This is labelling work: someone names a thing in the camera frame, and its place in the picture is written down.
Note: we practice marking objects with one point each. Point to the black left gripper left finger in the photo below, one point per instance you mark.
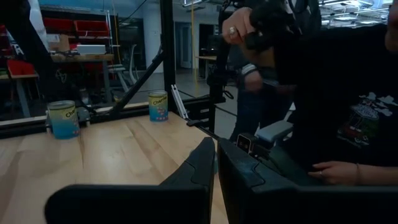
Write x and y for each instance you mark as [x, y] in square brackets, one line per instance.
[140, 205]

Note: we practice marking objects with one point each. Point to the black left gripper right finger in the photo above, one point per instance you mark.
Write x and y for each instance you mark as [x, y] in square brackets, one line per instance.
[280, 205]

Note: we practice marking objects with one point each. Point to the cherries can blue label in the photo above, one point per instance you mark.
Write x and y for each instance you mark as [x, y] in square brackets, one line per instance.
[63, 119]
[158, 107]

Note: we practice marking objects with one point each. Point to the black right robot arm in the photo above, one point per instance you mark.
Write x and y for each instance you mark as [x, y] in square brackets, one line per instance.
[14, 18]

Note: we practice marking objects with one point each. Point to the person's hand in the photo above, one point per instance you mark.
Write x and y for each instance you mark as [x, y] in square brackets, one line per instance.
[234, 26]
[253, 81]
[332, 173]

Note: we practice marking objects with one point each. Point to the office chair grey armrest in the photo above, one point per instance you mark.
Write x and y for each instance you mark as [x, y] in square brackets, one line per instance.
[273, 130]

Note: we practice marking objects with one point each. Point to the person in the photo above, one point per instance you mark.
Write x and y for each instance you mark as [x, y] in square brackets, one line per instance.
[248, 115]
[326, 102]

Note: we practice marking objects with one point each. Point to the silver aluminium bar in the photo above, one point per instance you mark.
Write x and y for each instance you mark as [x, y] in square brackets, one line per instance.
[179, 101]

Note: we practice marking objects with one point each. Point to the white chair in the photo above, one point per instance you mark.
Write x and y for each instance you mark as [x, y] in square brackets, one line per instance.
[124, 70]

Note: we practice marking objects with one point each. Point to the wooden workbench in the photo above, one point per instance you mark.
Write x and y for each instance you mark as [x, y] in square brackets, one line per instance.
[82, 57]

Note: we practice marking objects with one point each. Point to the white box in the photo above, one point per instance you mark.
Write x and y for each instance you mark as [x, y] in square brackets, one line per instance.
[91, 49]

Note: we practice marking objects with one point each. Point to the metal storage rack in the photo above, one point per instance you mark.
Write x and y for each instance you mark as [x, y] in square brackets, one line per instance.
[107, 40]

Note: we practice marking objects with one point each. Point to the small wooden table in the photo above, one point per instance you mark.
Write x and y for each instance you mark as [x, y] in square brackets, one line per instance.
[23, 76]

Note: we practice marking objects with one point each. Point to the cardboard box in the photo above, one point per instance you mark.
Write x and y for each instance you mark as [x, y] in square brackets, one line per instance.
[59, 43]

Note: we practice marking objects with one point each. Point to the red storage bin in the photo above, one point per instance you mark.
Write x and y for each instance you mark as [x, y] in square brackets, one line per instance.
[91, 28]
[57, 25]
[20, 67]

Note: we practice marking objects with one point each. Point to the small grey camera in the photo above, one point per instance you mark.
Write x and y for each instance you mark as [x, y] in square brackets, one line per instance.
[244, 143]

